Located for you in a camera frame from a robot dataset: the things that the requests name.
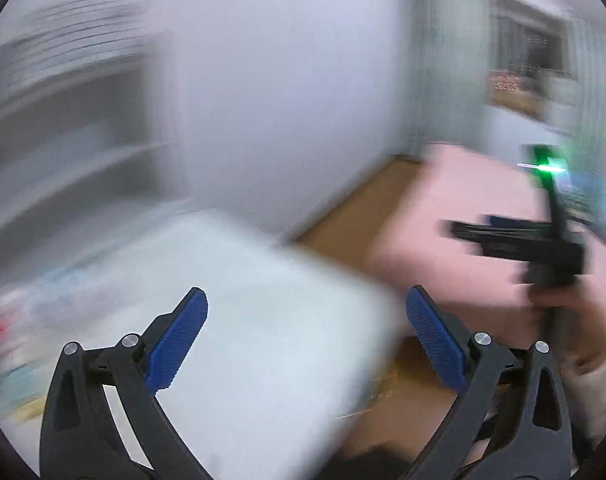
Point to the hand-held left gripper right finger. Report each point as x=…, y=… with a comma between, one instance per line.
x=433, y=340

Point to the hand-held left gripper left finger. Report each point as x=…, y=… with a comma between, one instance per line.
x=175, y=345

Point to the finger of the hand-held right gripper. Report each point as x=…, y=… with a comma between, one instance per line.
x=503, y=241
x=513, y=221

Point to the person's right forearm cream sleeve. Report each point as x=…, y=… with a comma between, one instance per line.
x=600, y=400

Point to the person's right hand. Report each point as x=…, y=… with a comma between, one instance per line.
x=580, y=315

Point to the pink blanket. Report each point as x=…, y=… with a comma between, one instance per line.
x=458, y=195

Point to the light blue cloth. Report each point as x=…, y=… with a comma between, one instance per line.
x=600, y=205

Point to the pile of colourful packets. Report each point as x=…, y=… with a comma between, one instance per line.
x=18, y=330

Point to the dark window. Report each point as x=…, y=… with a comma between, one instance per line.
x=528, y=45

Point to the grey shelf unit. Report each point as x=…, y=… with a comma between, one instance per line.
x=68, y=125

